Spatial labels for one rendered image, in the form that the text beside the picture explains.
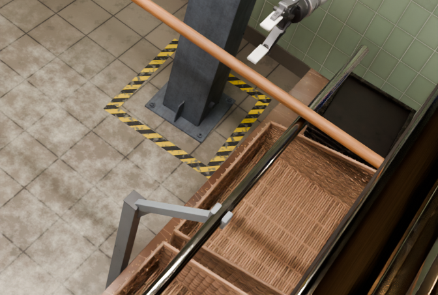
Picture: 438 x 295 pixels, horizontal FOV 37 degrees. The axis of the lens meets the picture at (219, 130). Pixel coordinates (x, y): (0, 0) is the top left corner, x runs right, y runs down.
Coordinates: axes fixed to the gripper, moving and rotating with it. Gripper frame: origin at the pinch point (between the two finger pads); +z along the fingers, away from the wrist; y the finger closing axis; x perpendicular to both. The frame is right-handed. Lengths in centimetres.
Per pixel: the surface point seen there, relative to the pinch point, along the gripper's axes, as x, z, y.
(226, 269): -27, 37, 46
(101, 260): 18, 30, 119
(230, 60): 1.8, 12.4, -1.0
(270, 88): -10.8, 12.5, -1.0
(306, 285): -43, 65, -25
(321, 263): -43, 60, -25
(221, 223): -22, 50, 3
